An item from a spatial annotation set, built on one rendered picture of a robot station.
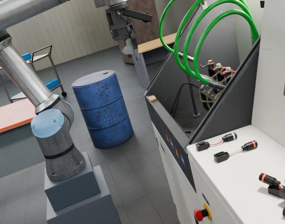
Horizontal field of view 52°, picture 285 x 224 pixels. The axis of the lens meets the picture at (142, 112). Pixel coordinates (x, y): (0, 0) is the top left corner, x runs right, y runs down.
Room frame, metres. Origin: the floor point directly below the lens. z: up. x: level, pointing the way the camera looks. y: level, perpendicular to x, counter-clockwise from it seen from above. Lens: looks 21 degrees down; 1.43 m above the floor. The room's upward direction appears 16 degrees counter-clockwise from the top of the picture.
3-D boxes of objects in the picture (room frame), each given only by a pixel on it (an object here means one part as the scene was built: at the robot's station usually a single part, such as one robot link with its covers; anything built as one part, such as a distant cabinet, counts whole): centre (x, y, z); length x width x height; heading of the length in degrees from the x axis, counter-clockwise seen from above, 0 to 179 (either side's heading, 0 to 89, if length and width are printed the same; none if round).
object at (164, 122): (1.13, -0.09, 0.87); 0.62 x 0.04 x 0.16; 5
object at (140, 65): (4.82, -0.73, 0.33); 1.22 x 0.64 x 0.65; 102
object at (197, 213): (0.68, -0.09, 0.80); 0.05 x 0.04 x 0.05; 5
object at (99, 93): (3.12, 0.41, 0.38); 0.51 x 0.51 x 0.76
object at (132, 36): (1.11, -0.04, 1.30); 0.05 x 0.02 x 0.09; 5
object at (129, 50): (1.11, -0.02, 1.25); 0.06 x 0.03 x 0.09; 95
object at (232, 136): (0.74, -0.19, 0.99); 0.12 x 0.02 x 0.02; 93
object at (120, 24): (1.13, -0.01, 1.36); 0.09 x 0.08 x 0.12; 95
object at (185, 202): (1.13, -0.07, 0.44); 0.65 x 0.02 x 0.68; 5
